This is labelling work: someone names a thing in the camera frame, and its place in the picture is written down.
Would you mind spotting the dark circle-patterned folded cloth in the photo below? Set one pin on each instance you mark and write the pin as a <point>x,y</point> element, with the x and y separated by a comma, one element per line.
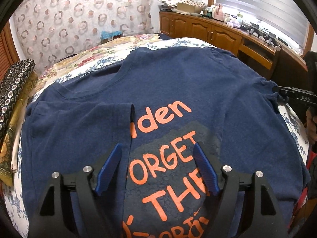
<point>11,87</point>

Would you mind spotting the cardboard box on sideboard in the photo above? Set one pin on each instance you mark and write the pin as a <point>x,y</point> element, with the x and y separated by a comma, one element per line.
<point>191,6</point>

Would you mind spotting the navy blue printed t-shirt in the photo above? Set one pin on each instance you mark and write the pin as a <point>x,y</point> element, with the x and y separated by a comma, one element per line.
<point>157,104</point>

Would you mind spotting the wooden sideboard cabinet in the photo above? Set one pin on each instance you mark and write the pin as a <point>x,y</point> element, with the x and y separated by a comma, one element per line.
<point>267,60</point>

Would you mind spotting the brown louvered wardrobe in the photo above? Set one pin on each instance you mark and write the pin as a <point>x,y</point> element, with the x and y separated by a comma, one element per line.
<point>8,52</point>

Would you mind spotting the zebra window blind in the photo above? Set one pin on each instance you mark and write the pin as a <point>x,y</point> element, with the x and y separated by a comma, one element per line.
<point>283,15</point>

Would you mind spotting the gold patterned folded cloth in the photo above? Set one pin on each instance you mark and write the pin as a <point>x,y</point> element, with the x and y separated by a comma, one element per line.
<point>9,145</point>

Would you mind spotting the blue item on box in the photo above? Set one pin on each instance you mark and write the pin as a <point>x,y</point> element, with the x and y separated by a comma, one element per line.
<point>107,36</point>

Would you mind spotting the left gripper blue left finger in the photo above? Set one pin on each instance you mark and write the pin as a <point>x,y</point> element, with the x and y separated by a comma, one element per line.
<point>105,168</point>

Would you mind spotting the pink floral cream blanket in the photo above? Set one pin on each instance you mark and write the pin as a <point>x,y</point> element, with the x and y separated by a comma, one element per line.
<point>67,65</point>

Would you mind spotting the person's right hand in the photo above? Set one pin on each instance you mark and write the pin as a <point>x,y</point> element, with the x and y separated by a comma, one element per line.
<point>311,127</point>

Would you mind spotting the sheer circle-patterned curtain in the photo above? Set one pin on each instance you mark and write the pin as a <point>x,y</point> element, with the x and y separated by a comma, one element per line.
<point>51,30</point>

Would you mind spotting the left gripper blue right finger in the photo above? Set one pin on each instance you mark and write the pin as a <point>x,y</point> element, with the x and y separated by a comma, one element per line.
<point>208,173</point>

